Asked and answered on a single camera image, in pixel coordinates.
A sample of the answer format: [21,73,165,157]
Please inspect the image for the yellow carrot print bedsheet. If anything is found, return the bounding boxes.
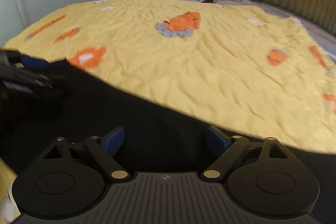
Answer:
[5,0,335,223]

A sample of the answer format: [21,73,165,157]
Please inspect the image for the patterned pillow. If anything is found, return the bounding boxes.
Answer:
[198,0,335,61]

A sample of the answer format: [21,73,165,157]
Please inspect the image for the black pants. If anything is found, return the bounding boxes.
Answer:
[1,60,323,223]

